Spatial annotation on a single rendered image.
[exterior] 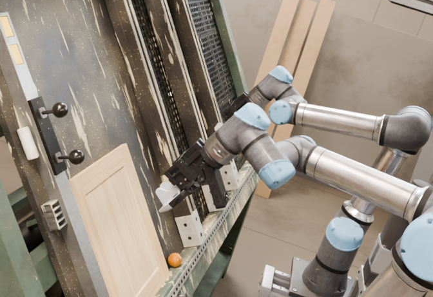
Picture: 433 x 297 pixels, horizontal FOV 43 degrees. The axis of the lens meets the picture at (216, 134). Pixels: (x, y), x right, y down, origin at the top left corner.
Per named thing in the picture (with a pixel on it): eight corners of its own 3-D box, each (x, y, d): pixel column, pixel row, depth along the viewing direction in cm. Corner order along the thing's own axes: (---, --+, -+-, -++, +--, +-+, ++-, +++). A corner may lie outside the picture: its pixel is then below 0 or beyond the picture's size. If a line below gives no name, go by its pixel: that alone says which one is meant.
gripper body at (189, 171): (170, 165, 139) (202, 134, 134) (194, 189, 139) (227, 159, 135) (160, 176, 132) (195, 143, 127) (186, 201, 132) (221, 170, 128)
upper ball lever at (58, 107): (35, 122, 140) (59, 119, 130) (30, 108, 139) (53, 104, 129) (48, 118, 142) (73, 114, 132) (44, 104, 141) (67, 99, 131)
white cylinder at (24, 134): (13, 131, 136) (25, 161, 138) (23, 128, 135) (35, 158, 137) (21, 127, 139) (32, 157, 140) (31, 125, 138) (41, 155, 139)
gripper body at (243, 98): (223, 111, 203) (246, 88, 199) (239, 127, 204) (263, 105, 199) (219, 116, 196) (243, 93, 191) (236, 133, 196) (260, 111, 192)
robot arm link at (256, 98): (272, 98, 198) (269, 104, 190) (263, 106, 199) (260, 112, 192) (257, 83, 197) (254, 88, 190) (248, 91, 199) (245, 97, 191)
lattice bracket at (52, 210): (49, 231, 141) (59, 229, 140) (40, 206, 140) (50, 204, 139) (58, 224, 145) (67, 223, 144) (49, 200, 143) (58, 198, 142)
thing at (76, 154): (51, 167, 142) (76, 167, 132) (46, 153, 141) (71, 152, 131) (64, 161, 144) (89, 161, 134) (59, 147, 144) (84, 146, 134)
